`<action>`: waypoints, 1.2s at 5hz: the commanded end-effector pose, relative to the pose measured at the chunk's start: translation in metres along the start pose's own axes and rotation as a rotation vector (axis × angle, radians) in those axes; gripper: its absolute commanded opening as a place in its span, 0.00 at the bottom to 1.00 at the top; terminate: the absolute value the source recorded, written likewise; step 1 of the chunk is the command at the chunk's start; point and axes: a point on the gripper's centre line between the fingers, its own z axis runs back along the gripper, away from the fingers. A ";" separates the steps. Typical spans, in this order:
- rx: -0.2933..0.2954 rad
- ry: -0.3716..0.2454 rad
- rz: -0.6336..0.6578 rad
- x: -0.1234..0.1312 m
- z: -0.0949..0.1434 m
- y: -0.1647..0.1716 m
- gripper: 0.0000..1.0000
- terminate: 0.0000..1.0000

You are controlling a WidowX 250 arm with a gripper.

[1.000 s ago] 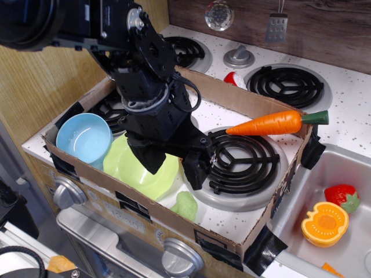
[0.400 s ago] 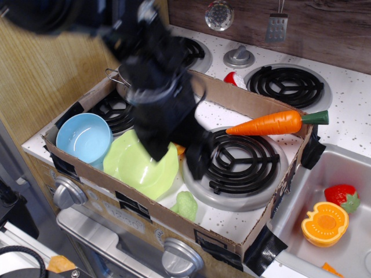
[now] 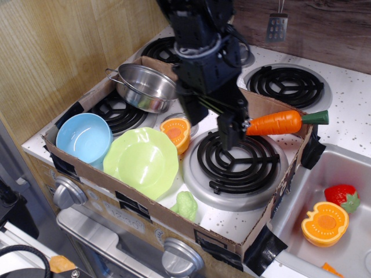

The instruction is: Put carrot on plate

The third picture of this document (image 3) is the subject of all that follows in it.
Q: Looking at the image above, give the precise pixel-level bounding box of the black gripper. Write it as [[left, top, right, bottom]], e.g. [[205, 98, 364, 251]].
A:
[[173, 37, 249, 150]]

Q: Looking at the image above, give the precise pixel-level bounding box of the orange toy carrot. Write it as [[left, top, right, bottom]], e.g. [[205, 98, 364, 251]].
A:
[[246, 110, 329, 136]]

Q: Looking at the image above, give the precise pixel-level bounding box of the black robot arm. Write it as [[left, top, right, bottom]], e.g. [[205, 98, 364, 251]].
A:
[[158, 1, 249, 150]]

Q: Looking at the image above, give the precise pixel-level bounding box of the light green plastic plate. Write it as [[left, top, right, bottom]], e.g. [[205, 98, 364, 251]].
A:
[[103, 127, 179, 200]]

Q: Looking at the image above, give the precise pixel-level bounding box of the orange half on stove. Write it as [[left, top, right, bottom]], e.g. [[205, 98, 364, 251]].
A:
[[160, 118, 191, 155]]

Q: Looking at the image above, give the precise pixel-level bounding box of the red white toy mushroom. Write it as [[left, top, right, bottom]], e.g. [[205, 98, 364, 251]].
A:
[[237, 75, 247, 90]]

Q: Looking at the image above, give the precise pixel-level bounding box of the silver stovetop knob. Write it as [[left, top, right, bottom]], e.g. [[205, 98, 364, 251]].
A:
[[239, 43, 255, 68]]

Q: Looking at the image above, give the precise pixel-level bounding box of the front right black burner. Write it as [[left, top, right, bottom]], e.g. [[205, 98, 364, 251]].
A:
[[182, 129, 289, 212]]

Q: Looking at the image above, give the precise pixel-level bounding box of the black burner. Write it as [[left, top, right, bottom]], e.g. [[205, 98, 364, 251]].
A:
[[136, 36, 181, 64], [182, 129, 289, 212], [89, 90, 158, 137], [240, 63, 332, 114]]

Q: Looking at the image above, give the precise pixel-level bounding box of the silver metal pot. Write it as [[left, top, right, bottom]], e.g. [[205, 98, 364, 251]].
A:
[[105, 64, 177, 114]]

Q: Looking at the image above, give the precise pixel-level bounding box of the back left black burner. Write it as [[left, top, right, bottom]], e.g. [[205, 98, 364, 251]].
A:
[[136, 36, 181, 64]]

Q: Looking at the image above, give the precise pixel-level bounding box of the back right black burner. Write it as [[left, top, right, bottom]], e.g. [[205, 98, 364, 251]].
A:
[[240, 63, 332, 114]]

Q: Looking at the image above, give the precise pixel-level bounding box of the front left black burner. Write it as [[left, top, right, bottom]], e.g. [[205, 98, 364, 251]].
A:
[[89, 90, 158, 137]]

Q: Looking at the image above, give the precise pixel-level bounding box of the green toy broccoli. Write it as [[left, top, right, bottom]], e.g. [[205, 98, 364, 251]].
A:
[[170, 191, 198, 222]]

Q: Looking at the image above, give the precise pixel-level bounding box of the silver slotted spatula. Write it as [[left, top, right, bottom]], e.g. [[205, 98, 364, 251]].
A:
[[265, 0, 289, 43]]

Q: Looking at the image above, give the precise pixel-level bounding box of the brown cardboard fence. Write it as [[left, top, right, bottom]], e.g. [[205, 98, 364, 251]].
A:
[[42, 55, 327, 276]]

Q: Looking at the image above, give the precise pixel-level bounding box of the light blue plastic bowl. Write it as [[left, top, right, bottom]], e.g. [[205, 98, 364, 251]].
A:
[[56, 113, 114, 170]]

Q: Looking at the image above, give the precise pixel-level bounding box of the silver metal sink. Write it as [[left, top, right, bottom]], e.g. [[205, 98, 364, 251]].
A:
[[263, 144, 370, 277]]

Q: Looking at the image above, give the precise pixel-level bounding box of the right silver oven knob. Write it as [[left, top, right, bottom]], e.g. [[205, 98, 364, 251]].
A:
[[162, 237, 205, 277]]

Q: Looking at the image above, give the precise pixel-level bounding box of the silver oven knob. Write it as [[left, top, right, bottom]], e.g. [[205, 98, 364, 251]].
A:
[[162, 237, 205, 277], [53, 176, 88, 210]]

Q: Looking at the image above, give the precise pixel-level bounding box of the red toy strawberry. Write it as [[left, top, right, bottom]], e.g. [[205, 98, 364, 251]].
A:
[[324, 184, 361, 214]]

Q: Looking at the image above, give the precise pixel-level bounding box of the orange half in sink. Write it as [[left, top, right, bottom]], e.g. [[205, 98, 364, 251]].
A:
[[301, 202, 349, 247]]

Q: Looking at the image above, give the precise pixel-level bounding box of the left silver oven knob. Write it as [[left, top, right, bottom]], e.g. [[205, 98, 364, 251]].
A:
[[53, 176, 88, 210]]

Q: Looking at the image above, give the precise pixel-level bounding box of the orange toy piece in sink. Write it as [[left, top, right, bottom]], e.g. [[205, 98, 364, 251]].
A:
[[322, 262, 344, 278]]

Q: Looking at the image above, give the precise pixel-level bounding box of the silver oven door handle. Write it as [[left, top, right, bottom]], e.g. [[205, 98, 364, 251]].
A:
[[56, 207, 169, 277]]

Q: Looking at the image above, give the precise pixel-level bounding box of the black cable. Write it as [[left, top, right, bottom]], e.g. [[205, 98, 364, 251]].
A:
[[0, 244, 52, 278]]

